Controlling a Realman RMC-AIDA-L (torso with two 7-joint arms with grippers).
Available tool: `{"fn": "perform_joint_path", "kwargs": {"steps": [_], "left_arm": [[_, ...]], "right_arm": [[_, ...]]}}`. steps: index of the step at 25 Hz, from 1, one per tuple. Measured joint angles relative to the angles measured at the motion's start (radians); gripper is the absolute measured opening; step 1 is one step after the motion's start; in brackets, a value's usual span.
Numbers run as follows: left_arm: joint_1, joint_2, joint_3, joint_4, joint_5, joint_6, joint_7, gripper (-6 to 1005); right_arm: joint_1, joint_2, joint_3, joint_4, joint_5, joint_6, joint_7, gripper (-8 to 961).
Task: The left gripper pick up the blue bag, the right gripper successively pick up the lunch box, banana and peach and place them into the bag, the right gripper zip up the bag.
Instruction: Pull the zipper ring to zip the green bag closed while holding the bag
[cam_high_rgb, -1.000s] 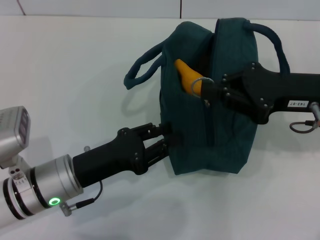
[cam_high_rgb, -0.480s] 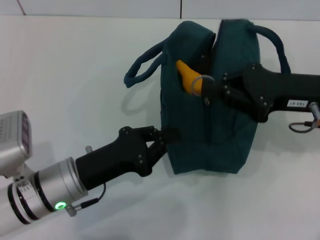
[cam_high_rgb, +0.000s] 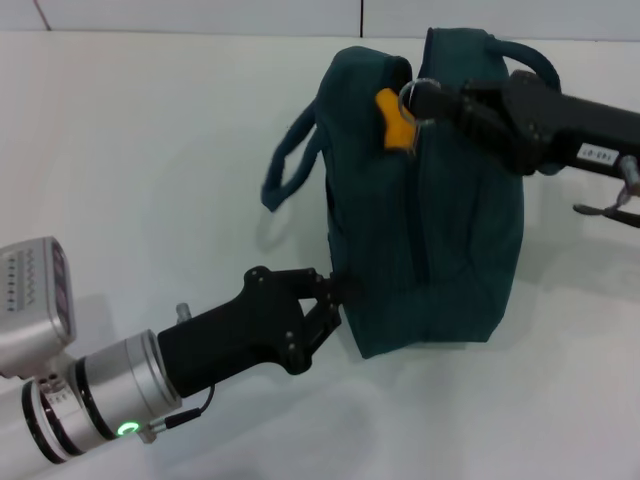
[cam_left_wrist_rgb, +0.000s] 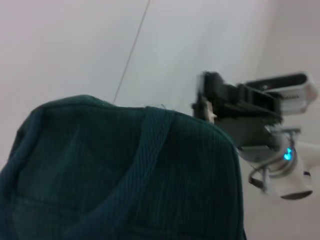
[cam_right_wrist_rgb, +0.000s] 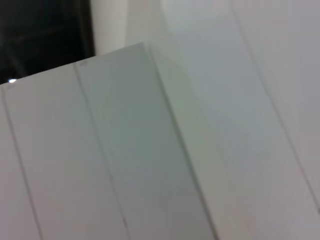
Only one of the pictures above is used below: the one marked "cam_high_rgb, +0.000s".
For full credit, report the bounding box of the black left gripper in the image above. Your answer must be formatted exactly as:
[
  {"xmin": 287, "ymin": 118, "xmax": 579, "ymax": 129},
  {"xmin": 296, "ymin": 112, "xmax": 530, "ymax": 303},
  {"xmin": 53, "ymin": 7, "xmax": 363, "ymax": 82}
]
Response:
[{"xmin": 157, "ymin": 266, "xmax": 364, "ymax": 399}]

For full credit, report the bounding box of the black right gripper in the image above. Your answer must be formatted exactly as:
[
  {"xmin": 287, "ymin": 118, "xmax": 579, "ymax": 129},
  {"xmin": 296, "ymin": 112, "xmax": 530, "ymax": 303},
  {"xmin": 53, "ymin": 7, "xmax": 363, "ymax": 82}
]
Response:
[{"xmin": 407, "ymin": 69, "xmax": 640, "ymax": 177}]

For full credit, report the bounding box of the yellow banana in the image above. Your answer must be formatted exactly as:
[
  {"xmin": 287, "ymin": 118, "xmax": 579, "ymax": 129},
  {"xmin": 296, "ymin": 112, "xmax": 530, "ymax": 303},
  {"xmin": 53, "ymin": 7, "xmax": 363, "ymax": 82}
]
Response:
[{"xmin": 374, "ymin": 88, "xmax": 419, "ymax": 151}]

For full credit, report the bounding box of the dark teal insulated lunch bag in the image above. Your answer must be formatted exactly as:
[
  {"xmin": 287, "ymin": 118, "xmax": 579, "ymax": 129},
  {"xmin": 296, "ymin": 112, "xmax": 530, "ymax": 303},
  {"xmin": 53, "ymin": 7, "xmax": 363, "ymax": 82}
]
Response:
[{"xmin": 260, "ymin": 27, "xmax": 562, "ymax": 360}]

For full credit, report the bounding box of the left wrist connector cable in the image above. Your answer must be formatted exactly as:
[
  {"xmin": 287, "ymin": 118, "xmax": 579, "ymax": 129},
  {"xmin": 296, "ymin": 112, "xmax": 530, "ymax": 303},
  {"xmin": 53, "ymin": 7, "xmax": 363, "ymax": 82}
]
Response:
[{"xmin": 139, "ymin": 383, "xmax": 217, "ymax": 446}]

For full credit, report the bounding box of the wrist connector cable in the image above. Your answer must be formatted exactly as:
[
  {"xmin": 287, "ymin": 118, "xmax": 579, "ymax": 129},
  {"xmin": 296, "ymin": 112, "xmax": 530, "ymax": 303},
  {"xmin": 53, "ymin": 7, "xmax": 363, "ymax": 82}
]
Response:
[
  {"xmin": 139, "ymin": 383, "xmax": 217, "ymax": 446},
  {"xmin": 572, "ymin": 154, "xmax": 640, "ymax": 229}
]

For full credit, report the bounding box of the right wrist connector cable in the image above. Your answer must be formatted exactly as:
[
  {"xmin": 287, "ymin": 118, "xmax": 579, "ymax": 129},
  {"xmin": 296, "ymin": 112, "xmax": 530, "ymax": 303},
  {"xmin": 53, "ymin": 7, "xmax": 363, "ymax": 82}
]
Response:
[{"xmin": 572, "ymin": 154, "xmax": 640, "ymax": 229}]

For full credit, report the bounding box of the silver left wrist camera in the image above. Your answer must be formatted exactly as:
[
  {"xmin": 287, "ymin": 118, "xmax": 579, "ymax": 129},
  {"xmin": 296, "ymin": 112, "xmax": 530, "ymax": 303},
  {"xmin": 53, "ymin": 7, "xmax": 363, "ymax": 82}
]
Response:
[{"xmin": 0, "ymin": 236, "xmax": 76, "ymax": 382}]

